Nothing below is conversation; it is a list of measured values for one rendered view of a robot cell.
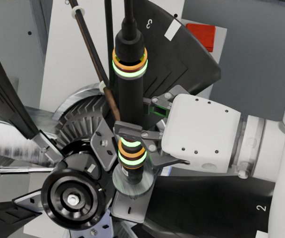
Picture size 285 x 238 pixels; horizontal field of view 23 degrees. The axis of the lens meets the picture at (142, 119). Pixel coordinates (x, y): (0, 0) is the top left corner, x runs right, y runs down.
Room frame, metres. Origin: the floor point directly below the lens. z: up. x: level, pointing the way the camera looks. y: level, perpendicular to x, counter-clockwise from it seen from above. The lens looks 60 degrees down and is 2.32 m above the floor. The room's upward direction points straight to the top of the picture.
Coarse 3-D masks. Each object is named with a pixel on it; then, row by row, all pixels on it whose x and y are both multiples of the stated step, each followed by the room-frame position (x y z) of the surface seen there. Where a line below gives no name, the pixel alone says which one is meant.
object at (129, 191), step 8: (120, 168) 0.51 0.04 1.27; (144, 168) 0.51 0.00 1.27; (112, 176) 0.50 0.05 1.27; (120, 176) 0.50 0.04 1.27; (144, 176) 0.50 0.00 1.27; (152, 176) 0.50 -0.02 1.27; (120, 184) 0.48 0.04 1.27; (128, 184) 0.48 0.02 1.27; (136, 184) 0.48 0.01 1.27; (144, 184) 0.48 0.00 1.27; (152, 184) 0.49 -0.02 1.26; (120, 192) 0.47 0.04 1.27; (128, 192) 0.47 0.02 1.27; (136, 192) 0.47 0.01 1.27; (144, 192) 0.47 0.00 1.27
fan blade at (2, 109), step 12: (0, 72) 0.64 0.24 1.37; (0, 84) 0.64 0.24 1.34; (0, 96) 0.63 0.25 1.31; (12, 96) 0.62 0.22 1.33; (0, 108) 0.64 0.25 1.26; (12, 108) 0.62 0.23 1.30; (24, 108) 0.60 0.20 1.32; (12, 120) 0.62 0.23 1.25; (24, 120) 0.60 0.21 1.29; (24, 132) 0.61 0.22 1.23; (36, 132) 0.58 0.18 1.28
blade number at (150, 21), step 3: (147, 18) 0.72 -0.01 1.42; (150, 18) 0.72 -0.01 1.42; (153, 18) 0.71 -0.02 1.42; (147, 21) 0.72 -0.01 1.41; (150, 21) 0.71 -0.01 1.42; (153, 21) 0.71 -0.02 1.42; (144, 24) 0.71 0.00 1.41; (147, 24) 0.71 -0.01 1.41; (150, 24) 0.71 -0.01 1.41; (153, 24) 0.71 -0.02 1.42; (144, 27) 0.71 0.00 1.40; (147, 27) 0.71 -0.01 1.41; (150, 27) 0.70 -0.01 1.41; (147, 30) 0.70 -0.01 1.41; (150, 30) 0.70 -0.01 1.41
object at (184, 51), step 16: (144, 0) 0.75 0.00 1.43; (144, 16) 0.73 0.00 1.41; (160, 16) 0.71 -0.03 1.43; (144, 32) 0.70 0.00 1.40; (160, 32) 0.69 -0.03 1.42; (176, 32) 0.68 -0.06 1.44; (160, 48) 0.66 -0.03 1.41; (176, 48) 0.65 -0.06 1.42; (192, 48) 0.64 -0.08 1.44; (160, 64) 0.64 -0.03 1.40; (176, 64) 0.63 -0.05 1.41; (192, 64) 0.62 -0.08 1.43; (208, 64) 0.61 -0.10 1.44; (144, 80) 0.63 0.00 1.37; (160, 80) 0.62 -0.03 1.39; (176, 80) 0.61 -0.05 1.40; (192, 80) 0.60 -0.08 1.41; (208, 80) 0.59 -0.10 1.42; (144, 96) 0.60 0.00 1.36; (112, 128) 0.58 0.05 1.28; (144, 128) 0.56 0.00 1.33
